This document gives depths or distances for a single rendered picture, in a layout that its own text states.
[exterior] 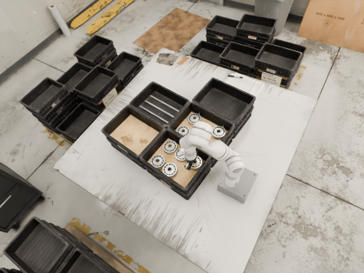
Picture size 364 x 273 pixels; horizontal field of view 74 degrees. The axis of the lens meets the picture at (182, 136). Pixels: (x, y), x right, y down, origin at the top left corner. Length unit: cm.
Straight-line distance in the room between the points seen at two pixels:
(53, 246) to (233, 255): 133
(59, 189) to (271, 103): 231
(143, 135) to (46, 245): 110
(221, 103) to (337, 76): 202
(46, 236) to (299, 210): 217
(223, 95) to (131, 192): 105
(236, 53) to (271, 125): 131
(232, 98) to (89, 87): 161
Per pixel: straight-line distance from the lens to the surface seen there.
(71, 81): 328
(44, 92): 316
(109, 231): 259
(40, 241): 229
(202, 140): 103
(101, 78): 296
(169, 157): 175
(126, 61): 323
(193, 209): 174
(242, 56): 310
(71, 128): 295
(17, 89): 429
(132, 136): 191
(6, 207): 277
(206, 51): 334
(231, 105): 199
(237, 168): 138
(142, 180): 187
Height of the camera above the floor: 238
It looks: 58 degrees down
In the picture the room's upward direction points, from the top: 11 degrees counter-clockwise
